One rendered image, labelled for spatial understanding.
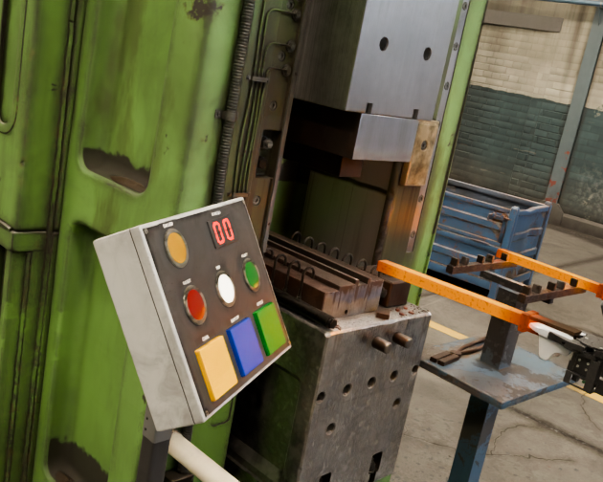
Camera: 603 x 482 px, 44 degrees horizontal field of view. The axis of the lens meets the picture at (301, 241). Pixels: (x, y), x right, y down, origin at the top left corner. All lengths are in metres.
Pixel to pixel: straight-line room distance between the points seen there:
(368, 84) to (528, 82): 8.42
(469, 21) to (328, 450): 1.12
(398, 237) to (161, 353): 1.07
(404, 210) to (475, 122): 8.24
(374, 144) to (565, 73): 8.19
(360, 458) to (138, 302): 0.96
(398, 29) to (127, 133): 0.62
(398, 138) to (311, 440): 0.68
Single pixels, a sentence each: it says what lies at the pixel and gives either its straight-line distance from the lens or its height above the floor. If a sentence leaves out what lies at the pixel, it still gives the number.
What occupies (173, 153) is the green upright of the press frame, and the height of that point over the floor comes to 1.23.
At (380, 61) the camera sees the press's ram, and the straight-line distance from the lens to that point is 1.53.
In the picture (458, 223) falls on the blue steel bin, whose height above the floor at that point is 0.49.
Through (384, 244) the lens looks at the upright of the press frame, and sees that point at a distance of 1.94.
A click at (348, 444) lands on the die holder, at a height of 0.61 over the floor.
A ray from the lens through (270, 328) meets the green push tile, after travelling 1.25.
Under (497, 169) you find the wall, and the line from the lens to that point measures 10.00.
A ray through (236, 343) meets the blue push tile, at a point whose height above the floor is 1.02.
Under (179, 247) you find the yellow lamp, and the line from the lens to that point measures 1.06.
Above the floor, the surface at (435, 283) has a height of 1.06.
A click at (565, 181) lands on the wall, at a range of 9.60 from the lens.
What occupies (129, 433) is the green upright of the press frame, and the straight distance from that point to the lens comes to 1.65.
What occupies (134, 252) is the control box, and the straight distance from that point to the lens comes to 1.02.
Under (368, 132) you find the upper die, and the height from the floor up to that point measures 1.33.
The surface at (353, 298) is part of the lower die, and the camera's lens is 1.67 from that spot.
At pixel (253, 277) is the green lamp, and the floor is 1.09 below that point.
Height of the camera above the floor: 1.46
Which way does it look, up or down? 14 degrees down
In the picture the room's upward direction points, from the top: 11 degrees clockwise
